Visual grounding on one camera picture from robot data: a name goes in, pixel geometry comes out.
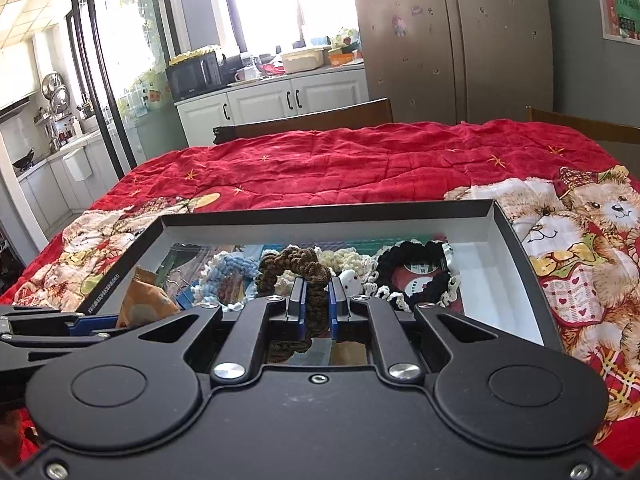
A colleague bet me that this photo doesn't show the white kitchen cabinet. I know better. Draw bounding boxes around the white kitchen cabinet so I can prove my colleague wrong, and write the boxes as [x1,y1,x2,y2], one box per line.
[174,64,369,149]

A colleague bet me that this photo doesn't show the black microwave oven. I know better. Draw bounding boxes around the black microwave oven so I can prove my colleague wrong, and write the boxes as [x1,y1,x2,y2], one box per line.
[165,50,224,102]

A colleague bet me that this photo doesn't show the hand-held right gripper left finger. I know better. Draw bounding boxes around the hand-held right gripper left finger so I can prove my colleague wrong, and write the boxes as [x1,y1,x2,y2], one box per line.
[116,276,308,384]

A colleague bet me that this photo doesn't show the silver double-door refrigerator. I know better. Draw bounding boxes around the silver double-door refrigerator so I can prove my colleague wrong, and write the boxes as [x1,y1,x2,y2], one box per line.
[347,0,556,126]

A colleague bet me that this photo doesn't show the hanging metal pot lids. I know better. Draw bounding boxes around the hanging metal pot lids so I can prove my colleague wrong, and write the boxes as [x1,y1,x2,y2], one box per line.
[39,72,69,111]

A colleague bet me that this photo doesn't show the light blue crochet scrunchie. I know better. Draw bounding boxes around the light blue crochet scrunchie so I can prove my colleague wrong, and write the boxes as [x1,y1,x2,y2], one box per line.
[192,252,262,307]

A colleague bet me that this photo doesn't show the brown triangular paper packet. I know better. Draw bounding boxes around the brown triangular paper packet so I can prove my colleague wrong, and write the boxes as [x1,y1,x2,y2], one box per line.
[117,266,182,329]

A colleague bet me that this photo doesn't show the black sliding door frame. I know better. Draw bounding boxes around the black sliding door frame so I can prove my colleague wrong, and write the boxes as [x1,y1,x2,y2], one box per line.
[67,0,184,181]

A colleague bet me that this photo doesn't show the brown crochet scrunchie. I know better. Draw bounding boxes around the brown crochet scrunchie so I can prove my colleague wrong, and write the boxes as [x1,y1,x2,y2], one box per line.
[254,245,334,352]

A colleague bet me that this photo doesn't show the black white-edged crochet scrunchie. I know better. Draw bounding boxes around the black white-edged crochet scrunchie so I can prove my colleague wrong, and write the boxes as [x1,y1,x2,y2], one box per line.
[374,239,462,309]

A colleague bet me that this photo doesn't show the dark wooden chair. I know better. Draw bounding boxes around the dark wooden chair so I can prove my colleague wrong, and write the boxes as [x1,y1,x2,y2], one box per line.
[212,97,395,147]
[524,105,640,144]

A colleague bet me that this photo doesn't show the cream crochet scrunchie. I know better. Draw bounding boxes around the cream crochet scrunchie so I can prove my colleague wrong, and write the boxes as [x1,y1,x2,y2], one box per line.
[319,247,377,297]

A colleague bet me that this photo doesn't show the blue binder clip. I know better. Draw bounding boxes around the blue binder clip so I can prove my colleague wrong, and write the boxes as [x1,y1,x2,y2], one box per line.
[169,269,197,312]

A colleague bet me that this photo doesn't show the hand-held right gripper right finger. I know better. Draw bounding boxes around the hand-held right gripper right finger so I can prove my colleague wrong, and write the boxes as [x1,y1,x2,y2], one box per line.
[327,276,548,384]

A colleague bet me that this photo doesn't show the red printed blanket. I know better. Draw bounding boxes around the red printed blanket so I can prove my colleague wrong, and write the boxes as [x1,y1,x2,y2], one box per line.
[0,119,640,472]

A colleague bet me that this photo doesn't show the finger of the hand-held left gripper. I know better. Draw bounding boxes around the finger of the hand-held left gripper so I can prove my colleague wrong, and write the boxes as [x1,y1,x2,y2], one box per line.
[0,304,121,338]
[0,332,114,377]

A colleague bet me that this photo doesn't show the black shallow cardboard box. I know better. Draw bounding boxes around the black shallow cardboard box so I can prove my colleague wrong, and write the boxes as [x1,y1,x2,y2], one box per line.
[80,199,567,357]

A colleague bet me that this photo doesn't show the beige plastic container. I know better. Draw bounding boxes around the beige plastic container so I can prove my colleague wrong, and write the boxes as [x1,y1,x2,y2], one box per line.
[280,48,324,74]

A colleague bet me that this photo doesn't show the white hanging bin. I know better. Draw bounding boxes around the white hanging bin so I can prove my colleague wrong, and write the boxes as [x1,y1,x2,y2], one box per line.
[62,147,94,182]

